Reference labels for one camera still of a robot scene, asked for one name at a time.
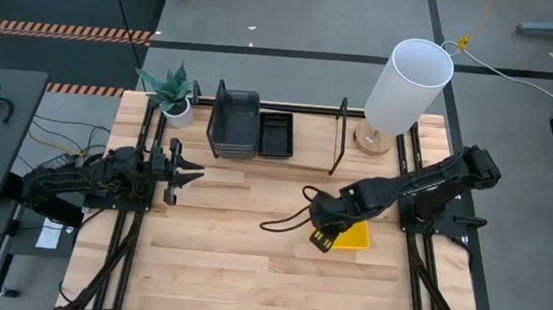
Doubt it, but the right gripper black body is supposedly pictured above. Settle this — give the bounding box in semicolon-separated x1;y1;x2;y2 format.
305;190;362;257

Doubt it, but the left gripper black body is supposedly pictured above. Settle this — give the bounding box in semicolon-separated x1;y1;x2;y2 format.
146;135;187;207

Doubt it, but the yellow plastic basket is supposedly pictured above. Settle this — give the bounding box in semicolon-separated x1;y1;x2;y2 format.
331;217;374;254

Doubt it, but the black slotted plastic basket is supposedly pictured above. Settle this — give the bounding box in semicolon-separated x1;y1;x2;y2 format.
255;109;298;162

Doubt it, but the white plant pot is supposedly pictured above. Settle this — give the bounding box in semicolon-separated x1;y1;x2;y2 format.
161;95;196;131

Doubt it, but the green potted plant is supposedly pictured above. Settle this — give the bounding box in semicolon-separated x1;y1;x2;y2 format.
131;56;196;116

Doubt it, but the round wooden lamp base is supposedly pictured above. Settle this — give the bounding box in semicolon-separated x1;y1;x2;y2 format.
350;117;399;159

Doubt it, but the black power adapter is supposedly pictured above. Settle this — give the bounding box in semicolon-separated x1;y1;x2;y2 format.
42;152;75;171

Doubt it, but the white paper sheet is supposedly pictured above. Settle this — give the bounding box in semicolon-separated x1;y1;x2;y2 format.
34;214;66;252

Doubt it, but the white cylindrical lamp shade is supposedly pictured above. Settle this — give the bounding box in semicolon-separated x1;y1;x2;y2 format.
362;34;458;142

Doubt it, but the dark grey desk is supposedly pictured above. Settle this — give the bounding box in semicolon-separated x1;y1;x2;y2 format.
0;68;50;209

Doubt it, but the long orange-black hazard strip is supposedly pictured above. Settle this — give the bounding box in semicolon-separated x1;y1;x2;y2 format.
0;17;153;48

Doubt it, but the black floor mat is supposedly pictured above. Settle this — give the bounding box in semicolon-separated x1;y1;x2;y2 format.
0;0;168;93

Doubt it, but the black right camera cable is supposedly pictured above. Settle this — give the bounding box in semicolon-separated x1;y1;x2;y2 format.
258;180;323;237

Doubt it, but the wooden shelf with black frame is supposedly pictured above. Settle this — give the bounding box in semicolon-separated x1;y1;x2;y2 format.
202;77;351;178

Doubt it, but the thin black cable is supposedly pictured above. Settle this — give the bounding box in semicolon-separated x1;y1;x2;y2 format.
95;0;157;94

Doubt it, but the white lamp cable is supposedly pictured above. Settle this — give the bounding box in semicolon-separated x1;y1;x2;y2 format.
435;38;553;105

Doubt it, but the yellow cord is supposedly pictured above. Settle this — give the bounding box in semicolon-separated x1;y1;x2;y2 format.
456;0;500;55

